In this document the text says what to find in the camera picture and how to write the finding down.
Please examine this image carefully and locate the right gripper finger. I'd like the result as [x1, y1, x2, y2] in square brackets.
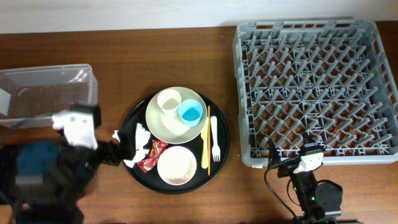
[302, 132, 317, 146]
[267, 139, 281, 168]

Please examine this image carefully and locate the white tissue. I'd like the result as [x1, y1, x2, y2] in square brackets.
[123, 148, 150, 168]
[112, 123, 152, 156]

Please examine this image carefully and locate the red snack wrapper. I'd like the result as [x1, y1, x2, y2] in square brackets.
[137, 140, 168, 173]

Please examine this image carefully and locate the cream cup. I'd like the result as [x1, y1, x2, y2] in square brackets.
[157, 88, 182, 117]

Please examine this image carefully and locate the small pink bowl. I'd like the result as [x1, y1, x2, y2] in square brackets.
[157, 146, 197, 186]

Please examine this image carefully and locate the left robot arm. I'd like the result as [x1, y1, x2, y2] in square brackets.
[1, 104, 106, 223]

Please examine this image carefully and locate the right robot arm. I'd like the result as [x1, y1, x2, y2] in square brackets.
[264, 133, 343, 223]

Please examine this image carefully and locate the grey dishwasher rack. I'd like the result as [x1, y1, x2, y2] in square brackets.
[233, 20, 397, 168]

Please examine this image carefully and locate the clear plastic bin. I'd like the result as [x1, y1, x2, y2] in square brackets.
[1, 64, 98, 128]

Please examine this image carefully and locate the white plastic fork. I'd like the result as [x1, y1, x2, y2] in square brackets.
[210, 116, 221, 162]

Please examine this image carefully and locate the yellow plastic knife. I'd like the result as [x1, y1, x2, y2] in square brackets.
[200, 118, 208, 169]

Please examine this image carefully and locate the white label on bin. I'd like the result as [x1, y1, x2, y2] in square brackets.
[0, 89, 11, 116]

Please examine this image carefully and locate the wooden chopstick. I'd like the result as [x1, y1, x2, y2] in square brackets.
[207, 105, 211, 176]

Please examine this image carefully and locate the large beige plate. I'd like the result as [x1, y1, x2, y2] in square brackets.
[146, 86, 207, 144]

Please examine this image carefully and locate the light blue cup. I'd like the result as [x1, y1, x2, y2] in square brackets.
[178, 99, 203, 128]

